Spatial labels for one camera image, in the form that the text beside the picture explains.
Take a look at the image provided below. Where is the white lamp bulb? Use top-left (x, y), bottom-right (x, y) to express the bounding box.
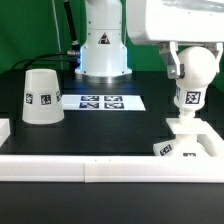
top-left (174, 47), bottom-right (216, 123)

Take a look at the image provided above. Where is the white left fence rail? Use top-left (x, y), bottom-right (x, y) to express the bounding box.
top-left (0, 119), bottom-right (10, 147)

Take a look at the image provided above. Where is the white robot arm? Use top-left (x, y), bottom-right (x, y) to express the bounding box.
top-left (76, 0), bottom-right (224, 82)

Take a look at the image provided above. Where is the white lamp base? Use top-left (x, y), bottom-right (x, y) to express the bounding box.
top-left (153, 118), bottom-right (208, 158)

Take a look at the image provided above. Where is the white fence rail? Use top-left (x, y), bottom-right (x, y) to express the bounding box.
top-left (0, 155), bottom-right (224, 183)
top-left (0, 119), bottom-right (10, 147)
top-left (198, 122), bottom-right (224, 158)

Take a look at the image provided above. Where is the black cable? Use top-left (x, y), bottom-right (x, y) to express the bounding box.
top-left (11, 51), bottom-right (82, 71)

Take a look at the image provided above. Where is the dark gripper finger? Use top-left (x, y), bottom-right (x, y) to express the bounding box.
top-left (206, 42), bottom-right (224, 72)
top-left (159, 41), bottom-right (185, 79)

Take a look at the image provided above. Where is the white marker sheet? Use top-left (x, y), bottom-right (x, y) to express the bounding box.
top-left (62, 95), bottom-right (145, 111)

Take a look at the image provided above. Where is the white lamp shade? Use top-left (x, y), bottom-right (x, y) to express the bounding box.
top-left (22, 69), bottom-right (64, 125)

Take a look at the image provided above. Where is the white front fence rail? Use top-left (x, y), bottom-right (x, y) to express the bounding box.
top-left (0, 155), bottom-right (224, 183)

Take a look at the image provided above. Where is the white right fence rail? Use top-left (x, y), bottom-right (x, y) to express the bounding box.
top-left (198, 122), bottom-right (224, 158)

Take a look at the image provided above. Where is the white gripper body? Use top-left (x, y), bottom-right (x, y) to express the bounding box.
top-left (126, 0), bottom-right (224, 45)

